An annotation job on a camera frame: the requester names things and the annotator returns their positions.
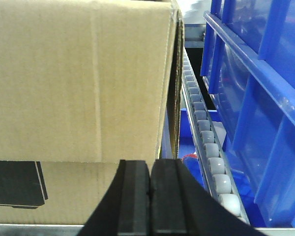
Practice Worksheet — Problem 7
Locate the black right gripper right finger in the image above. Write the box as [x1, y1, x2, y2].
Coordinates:
[150, 159, 263, 236]

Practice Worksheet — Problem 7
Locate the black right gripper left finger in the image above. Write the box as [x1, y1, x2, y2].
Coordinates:
[79, 160, 149, 236]

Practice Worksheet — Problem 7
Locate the brown cardboard box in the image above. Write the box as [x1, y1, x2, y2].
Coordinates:
[0, 0, 184, 224]

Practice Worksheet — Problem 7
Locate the blue plastic storage bin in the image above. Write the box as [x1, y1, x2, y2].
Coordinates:
[201, 0, 295, 228]

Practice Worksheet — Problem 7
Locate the grey roller conveyor rail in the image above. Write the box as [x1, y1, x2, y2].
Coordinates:
[182, 49, 250, 224]

